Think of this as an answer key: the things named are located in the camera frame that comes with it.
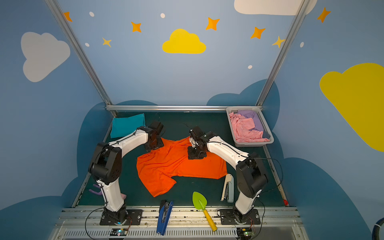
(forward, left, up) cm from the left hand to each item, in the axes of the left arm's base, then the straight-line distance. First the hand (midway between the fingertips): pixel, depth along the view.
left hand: (159, 146), depth 96 cm
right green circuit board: (-45, -48, -5) cm, 66 cm away
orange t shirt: (-13, 0, -4) cm, 13 cm away
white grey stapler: (-27, -42, -2) cm, 50 cm away
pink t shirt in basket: (+17, -58, +2) cm, 60 cm away
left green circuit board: (-45, +13, -5) cm, 48 cm away
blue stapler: (-36, -8, -4) cm, 37 cm away
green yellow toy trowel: (-32, -27, -3) cm, 42 cm away
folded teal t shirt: (+19, +32, -4) cm, 37 cm away
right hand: (-9, -21, +5) cm, 24 cm away
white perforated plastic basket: (+25, -73, +5) cm, 77 cm away
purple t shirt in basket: (+17, -69, +2) cm, 71 cm away
